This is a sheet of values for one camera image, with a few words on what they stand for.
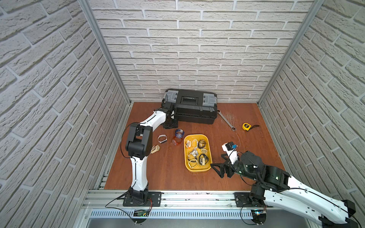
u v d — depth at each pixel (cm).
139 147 55
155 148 90
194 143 94
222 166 58
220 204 73
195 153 87
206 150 90
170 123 84
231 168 60
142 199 65
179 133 99
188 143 92
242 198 75
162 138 97
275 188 48
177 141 95
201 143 93
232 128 103
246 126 103
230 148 59
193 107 94
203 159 84
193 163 85
